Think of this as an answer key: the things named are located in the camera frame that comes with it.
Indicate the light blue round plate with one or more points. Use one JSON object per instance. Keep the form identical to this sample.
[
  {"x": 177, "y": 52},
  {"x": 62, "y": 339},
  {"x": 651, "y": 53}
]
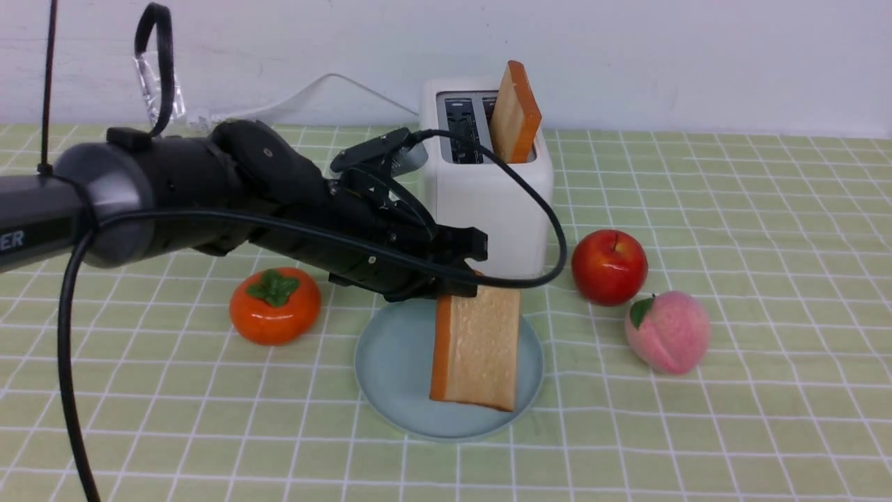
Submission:
[{"x": 393, "y": 367}]

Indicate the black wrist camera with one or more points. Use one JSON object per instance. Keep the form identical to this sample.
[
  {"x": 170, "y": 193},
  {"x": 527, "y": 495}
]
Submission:
[{"x": 393, "y": 154}]

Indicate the red apple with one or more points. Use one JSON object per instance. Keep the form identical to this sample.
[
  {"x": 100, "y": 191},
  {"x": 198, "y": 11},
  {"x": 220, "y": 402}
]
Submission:
[{"x": 609, "y": 267}]

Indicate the orange persimmon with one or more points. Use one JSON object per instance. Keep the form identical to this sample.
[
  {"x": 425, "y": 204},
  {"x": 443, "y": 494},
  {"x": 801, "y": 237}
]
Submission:
[{"x": 276, "y": 306}]

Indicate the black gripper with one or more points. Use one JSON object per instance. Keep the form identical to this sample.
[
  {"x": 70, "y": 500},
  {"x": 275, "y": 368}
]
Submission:
[{"x": 364, "y": 217}]

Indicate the green checkered tablecloth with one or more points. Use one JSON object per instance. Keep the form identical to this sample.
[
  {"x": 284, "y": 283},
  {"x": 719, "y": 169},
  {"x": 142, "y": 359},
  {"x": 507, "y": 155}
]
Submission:
[{"x": 786, "y": 240}]

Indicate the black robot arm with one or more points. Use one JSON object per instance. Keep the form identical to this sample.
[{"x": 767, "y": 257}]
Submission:
[{"x": 243, "y": 166}]

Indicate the toast slice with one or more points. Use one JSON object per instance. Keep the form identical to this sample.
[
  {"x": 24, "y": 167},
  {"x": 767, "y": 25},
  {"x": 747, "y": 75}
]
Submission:
[
  {"x": 516, "y": 117},
  {"x": 475, "y": 349}
]

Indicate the pink peach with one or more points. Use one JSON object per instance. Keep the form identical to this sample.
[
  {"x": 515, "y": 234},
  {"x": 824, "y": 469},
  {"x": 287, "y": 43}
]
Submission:
[{"x": 670, "y": 332}]

